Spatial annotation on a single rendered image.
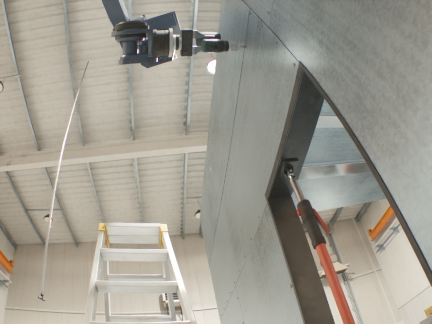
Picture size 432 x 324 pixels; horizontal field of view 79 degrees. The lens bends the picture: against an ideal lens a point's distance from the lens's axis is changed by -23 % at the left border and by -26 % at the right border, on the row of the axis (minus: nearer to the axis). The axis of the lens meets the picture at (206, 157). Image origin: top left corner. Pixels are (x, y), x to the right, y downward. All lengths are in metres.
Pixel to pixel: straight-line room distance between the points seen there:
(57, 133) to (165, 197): 4.25
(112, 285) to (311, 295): 0.73
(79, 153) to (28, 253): 6.04
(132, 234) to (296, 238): 0.87
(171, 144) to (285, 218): 7.54
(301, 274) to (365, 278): 12.59
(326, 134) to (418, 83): 2.16
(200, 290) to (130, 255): 10.17
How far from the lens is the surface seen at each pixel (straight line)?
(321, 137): 2.68
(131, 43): 1.47
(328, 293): 12.55
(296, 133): 1.07
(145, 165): 9.62
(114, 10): 2.36
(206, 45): 1.40
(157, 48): 1.43
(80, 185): 10.28
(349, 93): 0.73
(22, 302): 12.57
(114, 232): 1.70
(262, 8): 1.27
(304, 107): 1.02
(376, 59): 0.65
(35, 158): 9.11
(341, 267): 12.31
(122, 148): 8.64
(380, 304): 13.54
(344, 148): 2.92
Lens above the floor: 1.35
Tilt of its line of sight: 45 degrees up
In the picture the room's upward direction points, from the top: 13 degrees counter-clockwise
